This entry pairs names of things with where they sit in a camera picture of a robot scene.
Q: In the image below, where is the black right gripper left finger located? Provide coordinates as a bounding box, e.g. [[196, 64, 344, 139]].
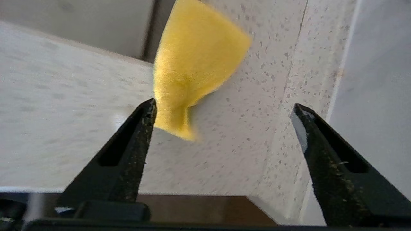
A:
[[58, 98, 158, 212]]

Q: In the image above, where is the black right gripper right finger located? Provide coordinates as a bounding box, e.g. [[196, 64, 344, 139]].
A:
[[291, 103, 411, 227]]

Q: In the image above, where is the yellow green sponge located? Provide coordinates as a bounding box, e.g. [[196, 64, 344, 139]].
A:
[[153, 0, 252, 141]]

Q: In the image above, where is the stainless steel sink basin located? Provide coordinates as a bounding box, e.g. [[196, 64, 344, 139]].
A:
[[0, 0, 175, 63]]

